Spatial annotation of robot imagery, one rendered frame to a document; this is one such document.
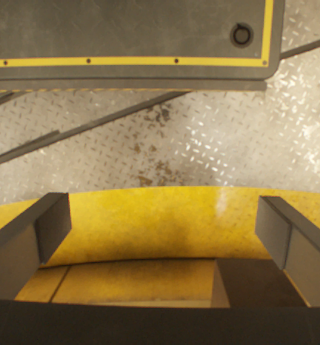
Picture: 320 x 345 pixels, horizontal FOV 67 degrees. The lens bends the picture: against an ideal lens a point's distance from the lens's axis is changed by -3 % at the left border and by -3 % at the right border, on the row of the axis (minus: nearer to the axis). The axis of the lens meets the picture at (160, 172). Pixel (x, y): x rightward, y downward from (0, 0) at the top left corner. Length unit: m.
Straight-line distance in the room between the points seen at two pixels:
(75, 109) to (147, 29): 0.43
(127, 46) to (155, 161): 0.43
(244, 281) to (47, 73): 0.55
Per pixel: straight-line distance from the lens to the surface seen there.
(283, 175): 0.92
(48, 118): 0.89
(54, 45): 0.53
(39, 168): 0.93
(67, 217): 0.17
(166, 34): 0.50
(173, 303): 0.76
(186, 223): 0.90
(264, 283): 0.56
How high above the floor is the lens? 0.80
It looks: 75 degrees down
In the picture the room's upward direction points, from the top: 175 degrees counter-clockwise
